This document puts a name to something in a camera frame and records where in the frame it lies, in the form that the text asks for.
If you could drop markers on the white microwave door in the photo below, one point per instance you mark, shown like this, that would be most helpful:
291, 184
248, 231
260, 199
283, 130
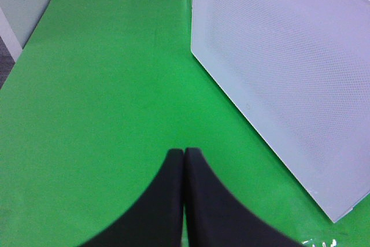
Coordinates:
298, 70

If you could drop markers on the green table mat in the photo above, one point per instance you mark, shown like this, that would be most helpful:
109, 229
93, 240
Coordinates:
102, 90

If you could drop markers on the white panel at mat edge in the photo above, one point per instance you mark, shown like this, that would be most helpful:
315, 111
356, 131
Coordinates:
18, 21

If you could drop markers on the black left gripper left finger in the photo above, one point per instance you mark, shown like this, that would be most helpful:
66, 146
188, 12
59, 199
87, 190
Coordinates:
156, 217

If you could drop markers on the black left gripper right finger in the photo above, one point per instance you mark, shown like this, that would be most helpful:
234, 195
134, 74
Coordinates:
215, 217

